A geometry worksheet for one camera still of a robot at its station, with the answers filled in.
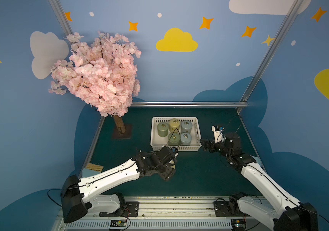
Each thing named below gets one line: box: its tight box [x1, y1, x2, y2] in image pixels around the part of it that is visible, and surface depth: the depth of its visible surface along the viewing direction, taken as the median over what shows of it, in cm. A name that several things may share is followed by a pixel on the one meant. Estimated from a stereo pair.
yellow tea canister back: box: [168, 117, 181, 133], surface depth 104 cm
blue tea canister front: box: [180, 132, 192, 146], surface depth 95 cm
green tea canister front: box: [167, 132, 181, 146], surface depth 95 cm
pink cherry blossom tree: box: [49, 30, 142, 118], surface depth 66 cm
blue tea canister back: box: [180, 120, 193, 134], surface depth 103 cm
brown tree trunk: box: [112, 115, 126, 134], surface depth 101 cm
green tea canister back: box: [157, 122, 170, 138], surface depth 103 cm
